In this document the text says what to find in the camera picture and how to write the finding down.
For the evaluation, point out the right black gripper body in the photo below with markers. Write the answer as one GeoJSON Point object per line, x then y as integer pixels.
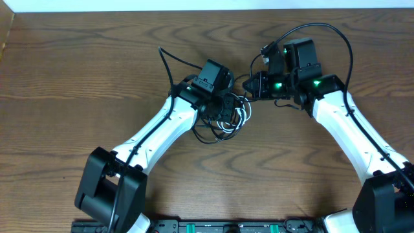
{"type": "Point", "coordinates": [276, 87]}

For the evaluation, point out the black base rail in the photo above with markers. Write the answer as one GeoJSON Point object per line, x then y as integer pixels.
{"type": "Point", "coordinates": [293, 224]}

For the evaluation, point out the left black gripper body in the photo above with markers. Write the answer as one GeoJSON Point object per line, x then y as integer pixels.
{"type": "Point", "coordinates": [224, 105]}

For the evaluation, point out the cardboard box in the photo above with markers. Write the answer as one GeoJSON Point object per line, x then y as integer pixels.
{"type": "Point", "coordinates": [6, 20]}

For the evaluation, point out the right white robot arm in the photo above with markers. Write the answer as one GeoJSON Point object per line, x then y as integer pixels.
{"type": "Point", "coordinates": [385, 202]}

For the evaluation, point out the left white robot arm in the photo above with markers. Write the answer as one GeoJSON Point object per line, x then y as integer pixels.
{"type": "Point", "coordinates": [112, 189]}

